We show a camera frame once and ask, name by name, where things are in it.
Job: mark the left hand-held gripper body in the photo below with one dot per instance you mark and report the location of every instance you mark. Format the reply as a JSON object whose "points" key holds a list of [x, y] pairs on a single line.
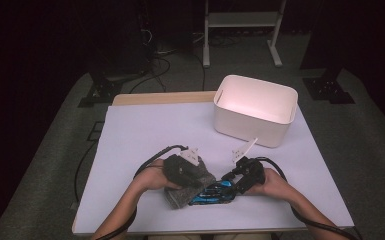
{"points": [[178, 168]]}

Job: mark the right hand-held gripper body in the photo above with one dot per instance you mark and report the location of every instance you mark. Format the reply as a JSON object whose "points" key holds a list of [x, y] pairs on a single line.
{"points": [[253, 171]]}

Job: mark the grey fluffy cloth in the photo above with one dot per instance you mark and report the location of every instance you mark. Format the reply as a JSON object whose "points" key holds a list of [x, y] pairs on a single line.
{"points": [[183, 197]]}

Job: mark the blue and black toy car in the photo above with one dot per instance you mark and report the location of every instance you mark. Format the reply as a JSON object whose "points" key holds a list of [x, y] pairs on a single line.
{"points": [[210, 197]]}

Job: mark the white plastic bin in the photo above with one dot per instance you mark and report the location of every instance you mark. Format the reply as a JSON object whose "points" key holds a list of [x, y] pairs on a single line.
{"points": [[246, 128]]}

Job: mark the person's right hand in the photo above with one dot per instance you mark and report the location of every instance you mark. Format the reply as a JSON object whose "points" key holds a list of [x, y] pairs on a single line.
{"points": [[276, 186]]}

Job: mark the person's left hand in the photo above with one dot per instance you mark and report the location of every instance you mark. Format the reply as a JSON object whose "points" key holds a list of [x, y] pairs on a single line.
{"points": [[151, 178]]}

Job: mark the black stand base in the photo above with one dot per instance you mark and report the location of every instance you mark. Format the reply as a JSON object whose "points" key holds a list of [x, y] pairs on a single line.
{"points": [[328, 90], [101, 91]]}

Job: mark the black floor frame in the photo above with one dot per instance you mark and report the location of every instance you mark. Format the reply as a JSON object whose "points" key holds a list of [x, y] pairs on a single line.
{"points": [[95, 131]]}

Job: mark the white metal stand frame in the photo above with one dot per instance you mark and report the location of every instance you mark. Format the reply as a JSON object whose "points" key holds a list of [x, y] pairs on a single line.
{"points": [[243, 19]]}

